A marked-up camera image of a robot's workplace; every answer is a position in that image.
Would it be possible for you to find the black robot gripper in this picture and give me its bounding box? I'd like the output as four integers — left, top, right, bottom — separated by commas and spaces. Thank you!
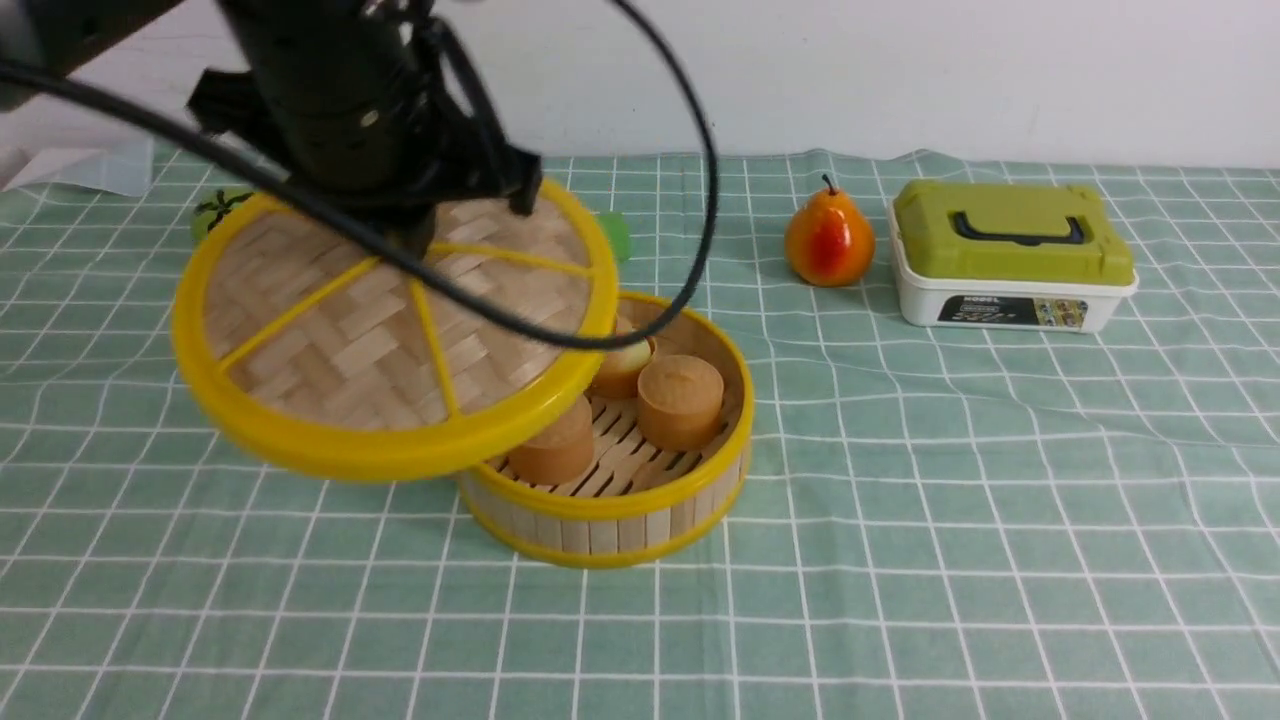
188, 1, 541, 259

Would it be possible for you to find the yellow bamboo steamer lid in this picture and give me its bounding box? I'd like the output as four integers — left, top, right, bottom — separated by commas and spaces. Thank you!
172, 179, 620, 482

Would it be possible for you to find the white box with green lid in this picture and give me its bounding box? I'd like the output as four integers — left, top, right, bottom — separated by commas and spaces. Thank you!
887, 179, 1139, 334

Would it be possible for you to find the green foam cube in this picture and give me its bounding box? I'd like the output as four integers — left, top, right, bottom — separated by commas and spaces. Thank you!
595, 211, 632, 264

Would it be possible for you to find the brown cake with white top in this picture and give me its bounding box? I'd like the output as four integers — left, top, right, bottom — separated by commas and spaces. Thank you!
588, 336, 655, 400

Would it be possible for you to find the green striped toy melon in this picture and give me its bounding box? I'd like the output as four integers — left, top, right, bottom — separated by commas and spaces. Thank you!
189, 186, 253, 245

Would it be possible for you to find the brown cylindrical steamed cake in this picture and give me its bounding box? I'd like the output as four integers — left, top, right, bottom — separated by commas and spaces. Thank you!
507, 395, 595, 486
637, 354, 724, 452

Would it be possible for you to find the orange toy pear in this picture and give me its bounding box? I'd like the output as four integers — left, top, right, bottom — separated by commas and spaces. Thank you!
783, 173, 876, 288

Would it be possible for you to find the green checkered tablecloth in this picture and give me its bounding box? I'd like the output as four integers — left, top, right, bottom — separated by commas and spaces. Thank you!
1, 147, 1279, 719

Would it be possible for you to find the black cable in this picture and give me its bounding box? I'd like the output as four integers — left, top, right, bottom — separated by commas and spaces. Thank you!
0, 0, 721, 352

